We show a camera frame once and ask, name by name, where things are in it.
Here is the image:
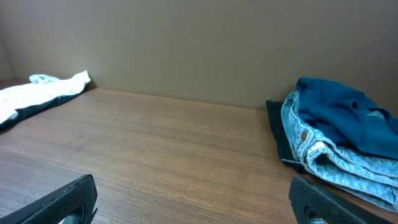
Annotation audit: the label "blue t-shirt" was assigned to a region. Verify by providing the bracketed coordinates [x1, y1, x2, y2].
[296, 77, 397, 159]

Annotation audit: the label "white shirt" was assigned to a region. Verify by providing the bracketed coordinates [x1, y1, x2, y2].
[1, 70, 91, 123]

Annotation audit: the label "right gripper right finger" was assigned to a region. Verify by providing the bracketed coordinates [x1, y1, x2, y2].
[289, 176, 392, 224]

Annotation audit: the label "black folded garment under jeans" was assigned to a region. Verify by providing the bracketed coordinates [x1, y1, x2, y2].
[266, 100, 307, 174]

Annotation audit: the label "black garment under pile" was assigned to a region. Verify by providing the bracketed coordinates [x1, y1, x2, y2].
[1, 84, 88, 131]

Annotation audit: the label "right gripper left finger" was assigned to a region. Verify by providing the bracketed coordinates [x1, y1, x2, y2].
[1, 174, 98, 224]

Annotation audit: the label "folded light blue jeans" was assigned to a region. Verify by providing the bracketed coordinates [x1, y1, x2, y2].
[280, 91, 397, 213]

